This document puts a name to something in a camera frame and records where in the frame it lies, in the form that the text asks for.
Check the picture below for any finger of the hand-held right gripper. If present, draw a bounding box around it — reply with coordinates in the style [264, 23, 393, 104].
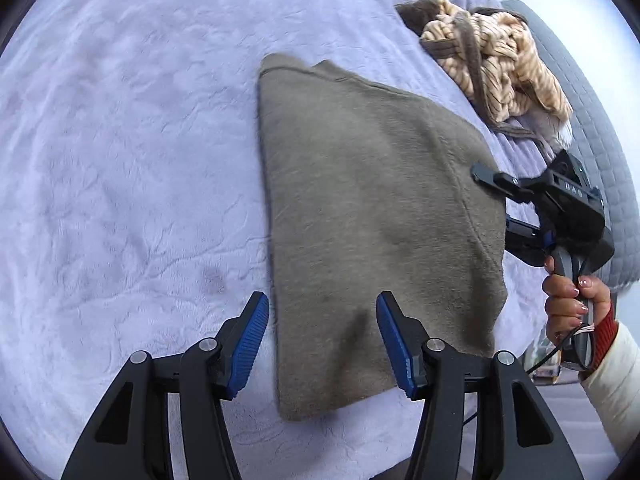
[470, 161, 537, 204]
[505, 215, 554, 267]

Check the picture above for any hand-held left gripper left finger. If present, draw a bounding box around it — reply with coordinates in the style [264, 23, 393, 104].
[61, 291, 271, 480]

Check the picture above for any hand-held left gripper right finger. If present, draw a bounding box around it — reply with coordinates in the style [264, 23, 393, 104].
[375, 290, 585, 480]

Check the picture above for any taupe garment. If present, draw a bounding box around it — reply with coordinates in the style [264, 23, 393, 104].
[257, 52, 509, 422]

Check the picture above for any person's right forearm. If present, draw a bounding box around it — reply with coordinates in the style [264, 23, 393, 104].
[579, 305, 640, 462]

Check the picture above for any person's right hand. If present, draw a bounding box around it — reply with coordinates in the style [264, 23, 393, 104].
[542, 255, 614, 347]

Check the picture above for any beige knitted garment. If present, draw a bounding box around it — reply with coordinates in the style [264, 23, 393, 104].
[419, 0, 574, 128]

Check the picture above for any lavender plush blanket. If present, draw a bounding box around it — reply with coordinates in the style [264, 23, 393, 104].
[0, 0, 568, 480]

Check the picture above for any black cable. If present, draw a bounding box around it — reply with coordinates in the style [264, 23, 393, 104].
[462, 325, 596, 428]

